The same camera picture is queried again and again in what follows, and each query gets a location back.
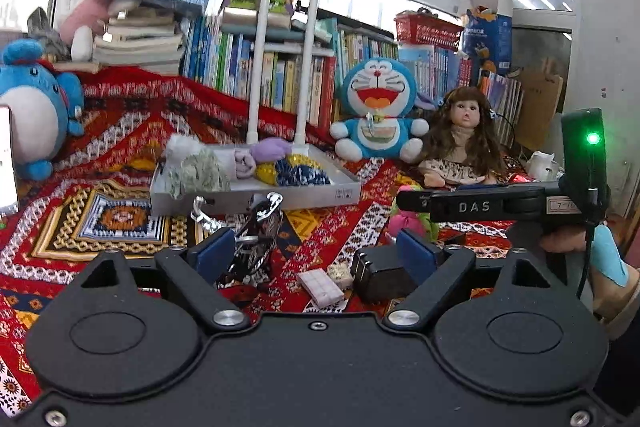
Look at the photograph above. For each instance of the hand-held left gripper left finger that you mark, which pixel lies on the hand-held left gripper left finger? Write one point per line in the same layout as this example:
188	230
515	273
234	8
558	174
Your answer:
215	249

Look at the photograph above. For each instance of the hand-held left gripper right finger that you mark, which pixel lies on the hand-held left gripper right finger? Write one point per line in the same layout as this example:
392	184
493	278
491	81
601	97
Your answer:
415	252

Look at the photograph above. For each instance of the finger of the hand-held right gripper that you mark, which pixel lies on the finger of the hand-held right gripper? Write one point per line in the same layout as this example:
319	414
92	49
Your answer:
414	200

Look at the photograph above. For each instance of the pink and green plush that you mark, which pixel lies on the pink and green plush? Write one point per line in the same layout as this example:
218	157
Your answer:
410	224

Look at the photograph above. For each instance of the green-grey cloth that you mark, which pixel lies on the green-grey cloth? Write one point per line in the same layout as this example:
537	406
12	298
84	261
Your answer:
197	174

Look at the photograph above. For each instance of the white shallow cardboard box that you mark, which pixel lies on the white shallow cardboard box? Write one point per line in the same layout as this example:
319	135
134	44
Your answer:
310	199

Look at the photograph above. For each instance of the white fluffy cloth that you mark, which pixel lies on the white fluffy cloth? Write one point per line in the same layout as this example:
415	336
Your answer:
180	144

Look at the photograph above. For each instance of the yellow blue knitted item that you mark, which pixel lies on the yellow blue knitted item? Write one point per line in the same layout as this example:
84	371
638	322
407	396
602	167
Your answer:
295	172

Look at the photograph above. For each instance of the purple plush toy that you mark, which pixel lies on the purple plush toy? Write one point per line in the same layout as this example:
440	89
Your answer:
270	150

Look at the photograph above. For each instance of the person's right hand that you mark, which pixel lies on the person's right hand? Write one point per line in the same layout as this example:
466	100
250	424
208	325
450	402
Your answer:
607	277

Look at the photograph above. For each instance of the black power adapter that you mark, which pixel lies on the black power adapter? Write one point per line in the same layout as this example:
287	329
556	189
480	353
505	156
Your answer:
380	272

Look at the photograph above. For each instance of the red shiny wrapper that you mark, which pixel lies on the red shiny wrapper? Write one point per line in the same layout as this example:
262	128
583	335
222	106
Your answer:
520	178

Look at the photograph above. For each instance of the brown cardboard box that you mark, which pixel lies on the brown cardboard box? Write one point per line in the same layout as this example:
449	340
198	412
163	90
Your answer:
540	97

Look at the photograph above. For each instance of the small beige block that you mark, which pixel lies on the small beige block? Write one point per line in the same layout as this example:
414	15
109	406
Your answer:
340	274

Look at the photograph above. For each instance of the pink folded cloth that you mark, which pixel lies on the pink folded cloth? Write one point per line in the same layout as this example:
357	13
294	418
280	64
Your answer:
243	164

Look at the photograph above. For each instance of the white tile block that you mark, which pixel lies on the white tile block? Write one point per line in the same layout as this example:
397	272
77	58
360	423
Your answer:
320	287

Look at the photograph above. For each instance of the brown-haired baby doll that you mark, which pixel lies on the brown-haired baby doll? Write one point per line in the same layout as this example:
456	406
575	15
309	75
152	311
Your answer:
465	112

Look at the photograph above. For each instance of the blue cat plush toy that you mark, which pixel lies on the blue cat plush toy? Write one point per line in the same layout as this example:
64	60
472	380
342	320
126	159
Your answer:
377	82

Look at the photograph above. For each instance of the red patterned blanket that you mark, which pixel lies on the red patterned blanket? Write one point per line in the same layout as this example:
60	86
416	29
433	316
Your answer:
125	132

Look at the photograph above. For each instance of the blue printed carton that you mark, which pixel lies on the blue printed carton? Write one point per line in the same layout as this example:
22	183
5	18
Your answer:
485	42

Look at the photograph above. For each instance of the red plastic basket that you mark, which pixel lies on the red plastic basket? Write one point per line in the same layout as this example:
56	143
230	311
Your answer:
430	32

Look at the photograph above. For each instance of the row of upright books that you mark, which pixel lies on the row of upright books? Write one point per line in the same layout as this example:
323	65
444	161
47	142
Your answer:
230	57

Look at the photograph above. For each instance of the stack of worn books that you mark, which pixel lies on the stack of worn books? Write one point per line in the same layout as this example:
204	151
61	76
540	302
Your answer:
140	42

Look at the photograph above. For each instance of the blue round plush toy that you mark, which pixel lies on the blue round plush toy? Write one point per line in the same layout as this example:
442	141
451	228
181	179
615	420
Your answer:
30	107

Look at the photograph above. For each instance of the pink plush toy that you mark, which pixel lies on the pink plush toy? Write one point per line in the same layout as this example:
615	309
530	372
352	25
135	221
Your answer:
80	19

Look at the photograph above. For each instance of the grey plush toy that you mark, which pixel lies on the grey plush toy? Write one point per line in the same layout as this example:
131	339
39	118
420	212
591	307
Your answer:
42	32

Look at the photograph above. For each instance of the white pipe frame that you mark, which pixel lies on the white pipe frame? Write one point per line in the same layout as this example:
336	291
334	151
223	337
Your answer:
259	57

